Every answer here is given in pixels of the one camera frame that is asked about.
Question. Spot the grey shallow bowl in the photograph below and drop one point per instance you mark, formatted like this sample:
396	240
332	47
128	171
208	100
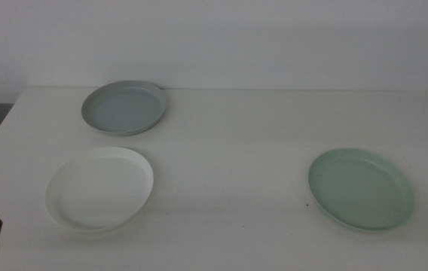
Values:
123	109

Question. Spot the white shallow bowl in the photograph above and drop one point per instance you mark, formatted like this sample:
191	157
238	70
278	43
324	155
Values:
97	192

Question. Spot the green shallow bowl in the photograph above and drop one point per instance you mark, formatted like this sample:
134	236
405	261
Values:
361	190

